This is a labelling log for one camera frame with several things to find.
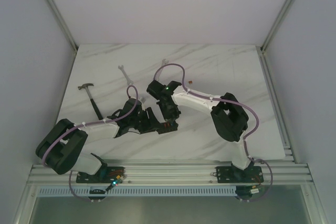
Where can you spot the aluminium frame post left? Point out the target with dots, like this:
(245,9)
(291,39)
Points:
(62,24)

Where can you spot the silver open-end wrench left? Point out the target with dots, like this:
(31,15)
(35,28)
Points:
(129,81)

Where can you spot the black fuse box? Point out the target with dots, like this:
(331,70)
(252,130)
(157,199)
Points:
(167,127)

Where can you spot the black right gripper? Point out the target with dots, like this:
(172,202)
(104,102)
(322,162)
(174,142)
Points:
(173,116)

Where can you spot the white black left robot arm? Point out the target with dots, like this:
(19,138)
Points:
(61,149)

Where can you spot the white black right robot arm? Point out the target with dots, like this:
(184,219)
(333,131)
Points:
(230,119)

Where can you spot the small claw hammer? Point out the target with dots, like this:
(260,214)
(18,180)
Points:
(86,87)

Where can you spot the slotted grey cable duct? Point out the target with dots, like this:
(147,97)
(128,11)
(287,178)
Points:
(119,191)

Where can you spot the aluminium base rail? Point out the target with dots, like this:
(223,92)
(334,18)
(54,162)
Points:
(184,172)

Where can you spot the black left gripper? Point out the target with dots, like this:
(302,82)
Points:
(151,118)

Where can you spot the aluminium frame rail right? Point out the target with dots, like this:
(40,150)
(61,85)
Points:
(284,10)

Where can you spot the silver open-end wrench right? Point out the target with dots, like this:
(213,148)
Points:
(158,72)

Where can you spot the silver open-end wrench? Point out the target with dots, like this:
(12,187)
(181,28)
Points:
(158,72)
(129,81)

